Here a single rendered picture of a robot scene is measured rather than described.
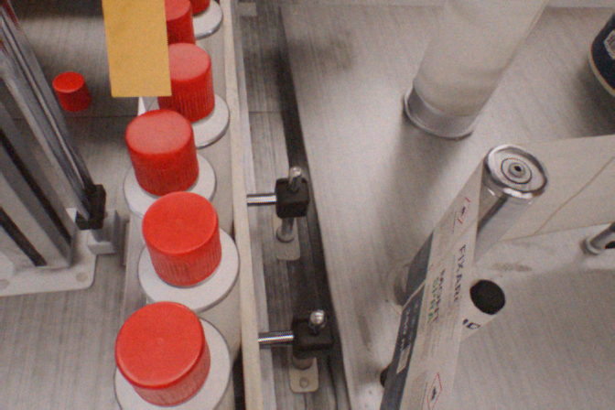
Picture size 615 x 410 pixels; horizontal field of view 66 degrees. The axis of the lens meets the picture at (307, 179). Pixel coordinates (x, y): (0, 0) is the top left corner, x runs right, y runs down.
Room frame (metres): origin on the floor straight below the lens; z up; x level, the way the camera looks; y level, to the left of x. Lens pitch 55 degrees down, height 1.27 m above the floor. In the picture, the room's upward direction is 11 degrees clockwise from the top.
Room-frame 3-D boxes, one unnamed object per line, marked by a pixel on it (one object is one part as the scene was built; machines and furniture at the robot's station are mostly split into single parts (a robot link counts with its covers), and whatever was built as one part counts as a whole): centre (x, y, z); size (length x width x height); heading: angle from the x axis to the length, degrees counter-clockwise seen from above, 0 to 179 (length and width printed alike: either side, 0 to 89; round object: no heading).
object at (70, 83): (0.36, 0.29, 0.85); 0.03 x 0.03 x 0.03
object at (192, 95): (0.19, 0.08, 0.98); 0.05 x 0.05 x 0.20
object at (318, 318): (0.11, -0.01, 0.89); 0.06 x 0.03 x 0.12; 107
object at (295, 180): (0.23, 0.01, 0.89); 0.03 x 0.03 x 0.12; 17
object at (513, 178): (0.18, -0.12, 0.97); 0.05 x 0.05 x 0.19
